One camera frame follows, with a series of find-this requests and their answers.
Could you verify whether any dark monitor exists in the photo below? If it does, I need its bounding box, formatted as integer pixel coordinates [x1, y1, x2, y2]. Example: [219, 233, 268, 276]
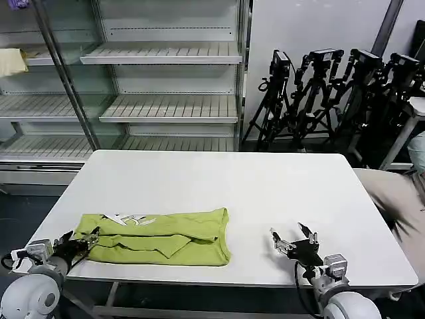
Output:
[412, 19, 425, 62]

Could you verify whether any glass-sided grey shelf unit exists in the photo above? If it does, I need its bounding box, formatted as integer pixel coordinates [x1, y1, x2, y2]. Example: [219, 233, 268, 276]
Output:
[0, 0, 100, 197]

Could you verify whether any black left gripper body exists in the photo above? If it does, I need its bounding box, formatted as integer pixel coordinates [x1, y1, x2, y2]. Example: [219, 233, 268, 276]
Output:
[52, 239, 90, 265]

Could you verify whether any empty grey display shelf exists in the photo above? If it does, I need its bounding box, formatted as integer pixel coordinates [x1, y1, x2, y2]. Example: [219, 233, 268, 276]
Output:
[79, 0, 252, 153]

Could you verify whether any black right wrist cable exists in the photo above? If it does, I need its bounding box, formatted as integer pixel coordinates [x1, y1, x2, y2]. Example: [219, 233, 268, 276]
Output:
[294, 261, 321, 318]

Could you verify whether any grey slanted metal pole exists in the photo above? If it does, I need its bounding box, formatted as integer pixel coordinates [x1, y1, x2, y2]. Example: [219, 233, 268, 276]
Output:
[33, 0, 102, 151]

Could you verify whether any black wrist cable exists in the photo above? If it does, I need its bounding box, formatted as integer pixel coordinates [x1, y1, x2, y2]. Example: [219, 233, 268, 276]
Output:
[294, 261, 321, 318]
[0, 253, 16, 274]

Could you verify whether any dark slanted wall beam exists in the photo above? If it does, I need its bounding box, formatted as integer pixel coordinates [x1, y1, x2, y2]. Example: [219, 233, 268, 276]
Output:
[371, 0, 406, 56]

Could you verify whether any lime green t-shirt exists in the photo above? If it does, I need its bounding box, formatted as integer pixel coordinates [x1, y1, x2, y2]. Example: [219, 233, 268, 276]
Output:
[73, 207, 232, 267]

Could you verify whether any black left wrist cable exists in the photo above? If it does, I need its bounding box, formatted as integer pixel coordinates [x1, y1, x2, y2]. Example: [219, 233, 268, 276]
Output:
[0, 253, 16, 274]

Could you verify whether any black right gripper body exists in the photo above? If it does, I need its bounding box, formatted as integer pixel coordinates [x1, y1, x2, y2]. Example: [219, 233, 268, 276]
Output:
[286, 238, 324, 267]

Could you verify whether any white rounded table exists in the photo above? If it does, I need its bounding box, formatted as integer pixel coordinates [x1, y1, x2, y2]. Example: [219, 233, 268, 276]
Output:
[25, 149, 419, 319]

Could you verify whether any person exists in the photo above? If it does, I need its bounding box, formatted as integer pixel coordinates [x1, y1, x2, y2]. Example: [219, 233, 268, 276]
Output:
[353, 130, 425, 287]

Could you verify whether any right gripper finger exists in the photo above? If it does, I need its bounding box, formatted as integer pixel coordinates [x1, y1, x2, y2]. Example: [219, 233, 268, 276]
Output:
[269, 227, 297, 255]
[297, 222, 319, 247]

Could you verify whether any purple item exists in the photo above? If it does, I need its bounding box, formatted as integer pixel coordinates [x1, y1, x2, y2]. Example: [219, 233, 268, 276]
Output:
[6, 0, 33, 11]

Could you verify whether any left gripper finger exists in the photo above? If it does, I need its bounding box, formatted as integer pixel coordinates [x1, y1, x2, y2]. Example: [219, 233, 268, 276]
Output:
[74, 227, 101, 249]
[53, 231, 74, 246]

